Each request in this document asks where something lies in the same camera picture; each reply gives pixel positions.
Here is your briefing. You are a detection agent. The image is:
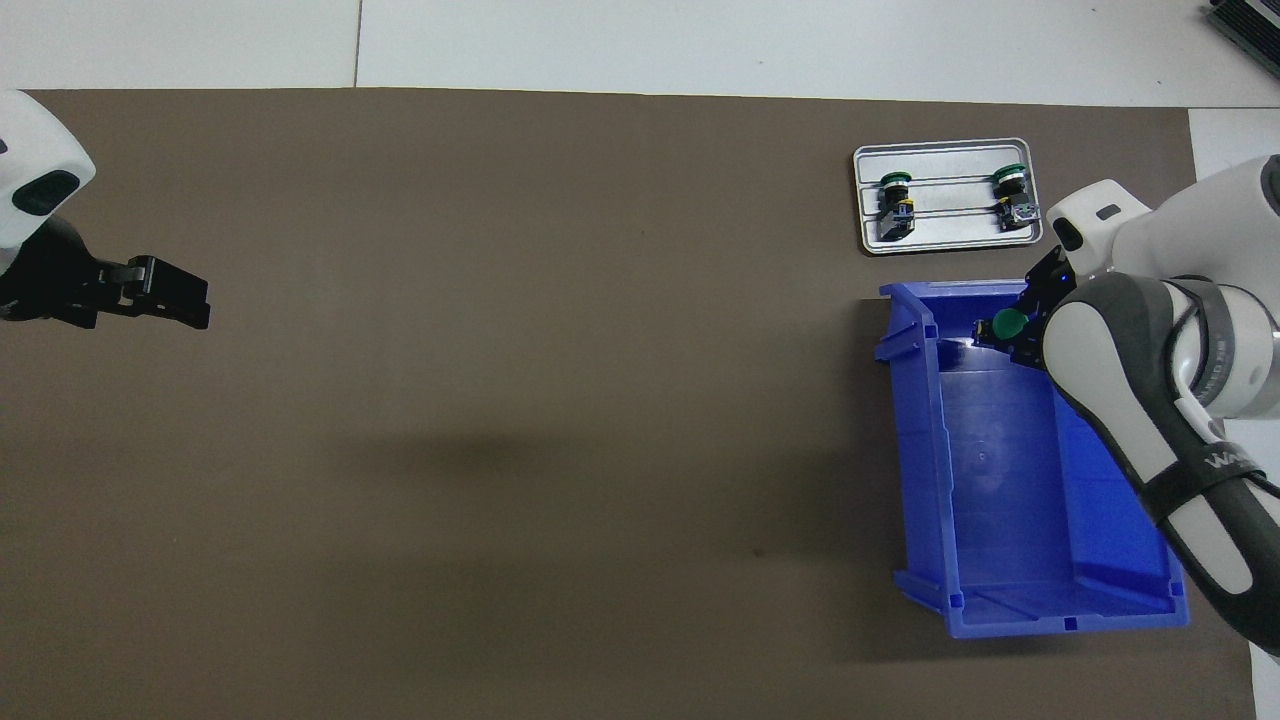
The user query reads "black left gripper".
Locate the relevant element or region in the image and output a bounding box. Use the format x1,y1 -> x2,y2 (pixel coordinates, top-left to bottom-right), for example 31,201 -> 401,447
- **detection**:
0,215 -> 211,331

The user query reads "blue plastic storage bin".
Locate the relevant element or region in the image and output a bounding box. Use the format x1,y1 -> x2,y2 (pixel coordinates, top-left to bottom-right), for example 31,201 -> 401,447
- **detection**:
873,277 -> 1191,641

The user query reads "dark grey ribbed device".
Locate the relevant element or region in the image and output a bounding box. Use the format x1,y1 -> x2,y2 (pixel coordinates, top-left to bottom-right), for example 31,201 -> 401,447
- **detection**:
1205,0 -> 1280,51

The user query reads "brown table mat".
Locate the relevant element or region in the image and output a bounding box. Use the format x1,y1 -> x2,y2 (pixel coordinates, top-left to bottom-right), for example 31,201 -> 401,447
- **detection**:
0,88 -> 1256,720

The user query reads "green push button switch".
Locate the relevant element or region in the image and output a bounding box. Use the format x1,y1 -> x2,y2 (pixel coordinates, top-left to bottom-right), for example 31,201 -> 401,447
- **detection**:
878,172 -> 919,243
985,308 -> 1031,351
990,165 -> 1041,233

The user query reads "grey metal tray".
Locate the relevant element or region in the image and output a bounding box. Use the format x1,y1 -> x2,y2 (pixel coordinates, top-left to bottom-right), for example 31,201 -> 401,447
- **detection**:
853,138 -> 1044,257

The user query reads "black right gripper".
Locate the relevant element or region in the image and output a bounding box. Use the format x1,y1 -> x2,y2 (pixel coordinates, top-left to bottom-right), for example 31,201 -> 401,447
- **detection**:
975,245 -> 1079,371

